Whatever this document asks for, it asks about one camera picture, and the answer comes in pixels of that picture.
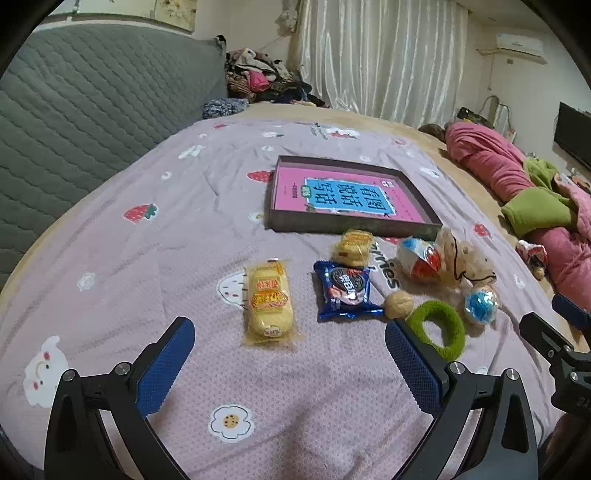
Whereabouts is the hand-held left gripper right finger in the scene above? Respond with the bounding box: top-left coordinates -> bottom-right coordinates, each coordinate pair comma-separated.
385,318 -> 541,480

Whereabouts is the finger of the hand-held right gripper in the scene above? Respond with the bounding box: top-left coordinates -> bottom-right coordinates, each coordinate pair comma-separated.
551,293 -> 591,330
519,313 -> 575,365

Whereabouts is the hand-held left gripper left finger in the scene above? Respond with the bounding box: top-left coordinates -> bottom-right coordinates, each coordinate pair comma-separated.
44,316 -> 197,480

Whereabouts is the green fuzzy hair scrunchie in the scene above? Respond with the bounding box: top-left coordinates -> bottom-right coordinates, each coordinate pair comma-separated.
406,300 -> 466,361

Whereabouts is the small blue foil ball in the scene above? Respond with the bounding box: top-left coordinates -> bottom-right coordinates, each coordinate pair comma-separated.
463,285 -> 499,324

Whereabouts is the blue cookie packet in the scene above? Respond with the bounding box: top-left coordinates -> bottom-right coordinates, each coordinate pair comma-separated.
313,260 -> 385,322

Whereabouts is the beige dotted mesh pouch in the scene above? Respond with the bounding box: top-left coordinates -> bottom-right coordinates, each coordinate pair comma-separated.
436,226 -> 497,289

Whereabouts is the egg-shaped toy packet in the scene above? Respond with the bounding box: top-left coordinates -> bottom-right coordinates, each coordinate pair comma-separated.
398,236 -> 445,281

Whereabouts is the yellow rice cracker packet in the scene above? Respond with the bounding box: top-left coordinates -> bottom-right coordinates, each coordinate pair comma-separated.
242,258 -> 303,347

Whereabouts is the grey shallow cardboard box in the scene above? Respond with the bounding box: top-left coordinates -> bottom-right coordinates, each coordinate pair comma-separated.
263,155 -> 444,241

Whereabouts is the brown walnut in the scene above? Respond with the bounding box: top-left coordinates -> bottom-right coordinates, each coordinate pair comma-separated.
384,290 -> 415,320

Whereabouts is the red and white floral cloth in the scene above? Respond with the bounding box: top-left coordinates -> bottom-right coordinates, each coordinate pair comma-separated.
515,240 -> 548,280

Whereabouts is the lilac printed blanket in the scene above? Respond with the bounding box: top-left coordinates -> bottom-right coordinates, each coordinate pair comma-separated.
0,117 -> 568,480

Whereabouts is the green fleece garment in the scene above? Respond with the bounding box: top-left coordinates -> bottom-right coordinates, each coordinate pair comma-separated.
501,157 -> 580,234

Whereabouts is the small yellow snack packet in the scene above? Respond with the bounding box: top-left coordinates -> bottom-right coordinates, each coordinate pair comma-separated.
332,229 -> 375,267

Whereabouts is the pink quilt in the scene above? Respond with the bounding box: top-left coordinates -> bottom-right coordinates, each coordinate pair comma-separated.
444,121 -> 591,296

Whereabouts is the black television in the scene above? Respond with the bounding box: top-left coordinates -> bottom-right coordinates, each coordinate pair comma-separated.
554,102 -> 591,171

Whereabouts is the pink and blue book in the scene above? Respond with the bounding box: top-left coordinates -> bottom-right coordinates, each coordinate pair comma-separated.
272,167 -> 428,227

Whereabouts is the black bag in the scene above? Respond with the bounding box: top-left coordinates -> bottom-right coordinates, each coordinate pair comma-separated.
456,107 -> 490,126

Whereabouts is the grey quilted headboard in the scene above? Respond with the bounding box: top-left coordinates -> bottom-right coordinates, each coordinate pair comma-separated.
0,14 -> 228,287

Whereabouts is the blue patterned cloth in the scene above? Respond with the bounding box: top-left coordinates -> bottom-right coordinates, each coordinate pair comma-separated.
202,98 -> 250,120

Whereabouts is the white air conditioner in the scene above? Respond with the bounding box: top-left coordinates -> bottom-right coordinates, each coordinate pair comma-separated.
495,32 -> 546,58

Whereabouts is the pile of clothes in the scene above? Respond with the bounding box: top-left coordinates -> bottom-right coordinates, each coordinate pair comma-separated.
225,47 -> 328,108

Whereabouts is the white curtain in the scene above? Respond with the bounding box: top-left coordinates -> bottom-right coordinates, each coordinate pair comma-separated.
295,0 -> 469,125

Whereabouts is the hanging plush toy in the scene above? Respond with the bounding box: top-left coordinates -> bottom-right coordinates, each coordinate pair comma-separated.
276,0 -> 301,33

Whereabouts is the wall poster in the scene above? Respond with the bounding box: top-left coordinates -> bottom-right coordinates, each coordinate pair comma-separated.
152,0 -> 197,33

